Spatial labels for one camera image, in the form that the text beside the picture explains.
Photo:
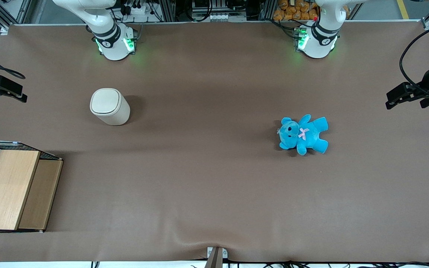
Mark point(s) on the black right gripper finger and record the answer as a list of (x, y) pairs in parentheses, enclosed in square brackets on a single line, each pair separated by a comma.
[(17, 97), (8, 85)]

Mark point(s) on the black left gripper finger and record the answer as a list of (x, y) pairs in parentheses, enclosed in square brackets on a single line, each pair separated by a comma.
[(404, 101), (402, 91)]

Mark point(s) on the cream lidded trash can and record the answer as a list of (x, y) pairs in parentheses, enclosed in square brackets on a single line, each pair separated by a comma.
[(109, 106)]

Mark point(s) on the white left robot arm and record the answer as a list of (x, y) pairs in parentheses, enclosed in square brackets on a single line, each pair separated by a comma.
[(317, 41)]

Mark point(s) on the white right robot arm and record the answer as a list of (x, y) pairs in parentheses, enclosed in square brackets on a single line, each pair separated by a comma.
[(112, 41)]

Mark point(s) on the blue teddy bear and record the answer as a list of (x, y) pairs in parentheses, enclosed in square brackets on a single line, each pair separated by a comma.
[(304, 134)]

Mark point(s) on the orange plush toys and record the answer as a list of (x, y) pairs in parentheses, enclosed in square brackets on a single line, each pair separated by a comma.
[(294, 10)]

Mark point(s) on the white power strip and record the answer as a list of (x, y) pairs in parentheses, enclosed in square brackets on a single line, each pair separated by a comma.
[(140, 9)]

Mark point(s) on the white control box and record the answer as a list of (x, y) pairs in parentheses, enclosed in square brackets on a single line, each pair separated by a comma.
[(218, 14)]

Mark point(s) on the brown table cover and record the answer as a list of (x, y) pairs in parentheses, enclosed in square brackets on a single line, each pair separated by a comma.
[(214, 186)]

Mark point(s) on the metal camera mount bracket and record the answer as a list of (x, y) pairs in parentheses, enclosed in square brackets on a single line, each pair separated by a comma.
[(216, 257)]

